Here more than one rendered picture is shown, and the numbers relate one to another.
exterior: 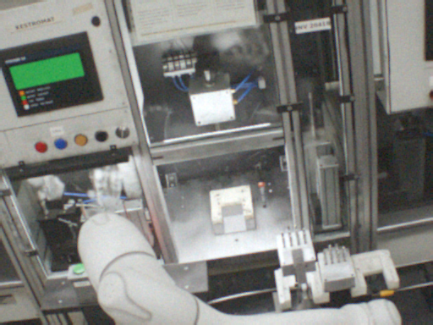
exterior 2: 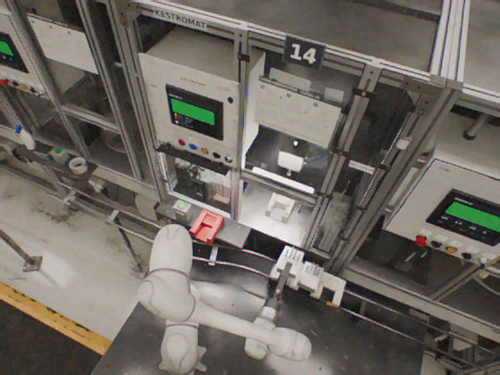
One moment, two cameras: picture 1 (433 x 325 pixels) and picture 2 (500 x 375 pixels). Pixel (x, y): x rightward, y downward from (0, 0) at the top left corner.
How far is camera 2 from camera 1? 0.63 m
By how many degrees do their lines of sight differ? 23
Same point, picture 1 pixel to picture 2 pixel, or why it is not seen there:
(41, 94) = (187, 120)
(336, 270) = (308, 279)
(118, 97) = (231, 144)
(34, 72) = (185, 108)
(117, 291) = (145, 296)
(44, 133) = (185, 137)
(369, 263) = (329, 284)
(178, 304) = (179, 311)
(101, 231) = (165, 244)
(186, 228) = (253, 202)
